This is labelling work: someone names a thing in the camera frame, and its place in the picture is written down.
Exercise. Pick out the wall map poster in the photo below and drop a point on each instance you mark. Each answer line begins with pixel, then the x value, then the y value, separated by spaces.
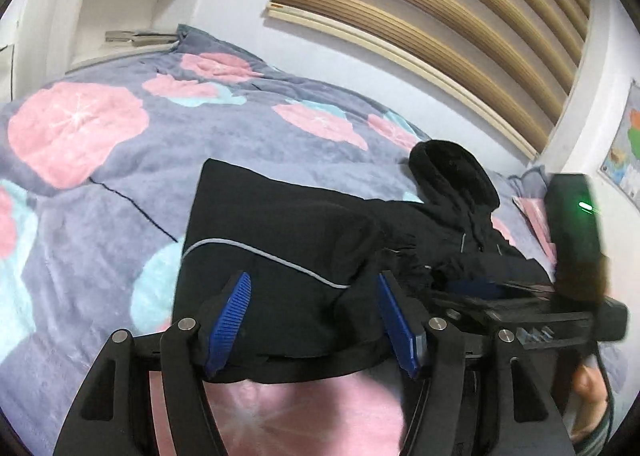
pixel 627 145

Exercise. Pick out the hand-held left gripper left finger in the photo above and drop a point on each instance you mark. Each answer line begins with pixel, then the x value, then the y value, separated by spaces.
pixel 230 321

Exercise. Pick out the person's right hand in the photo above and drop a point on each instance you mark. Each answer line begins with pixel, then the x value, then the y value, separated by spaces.
pixel 589 388

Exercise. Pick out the grey pillow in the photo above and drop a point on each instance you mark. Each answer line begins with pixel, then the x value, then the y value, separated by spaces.
pixel 530 180

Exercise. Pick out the black jacket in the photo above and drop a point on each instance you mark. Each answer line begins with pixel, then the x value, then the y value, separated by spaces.
pixel 280 236

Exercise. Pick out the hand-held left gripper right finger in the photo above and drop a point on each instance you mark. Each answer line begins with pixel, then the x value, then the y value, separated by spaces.
pixel 400 326

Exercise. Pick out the striped window blind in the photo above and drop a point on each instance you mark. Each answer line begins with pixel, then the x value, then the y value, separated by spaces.
pixel 425 10

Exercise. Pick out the pink pillow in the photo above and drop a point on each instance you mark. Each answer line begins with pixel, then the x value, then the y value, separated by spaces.
pixel 537 221

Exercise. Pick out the grey floral blanket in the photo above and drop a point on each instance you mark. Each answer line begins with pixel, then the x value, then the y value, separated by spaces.
pixel 100 236

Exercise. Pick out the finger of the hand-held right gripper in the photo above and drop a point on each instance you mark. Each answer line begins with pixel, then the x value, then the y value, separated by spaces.
pixel 475 288

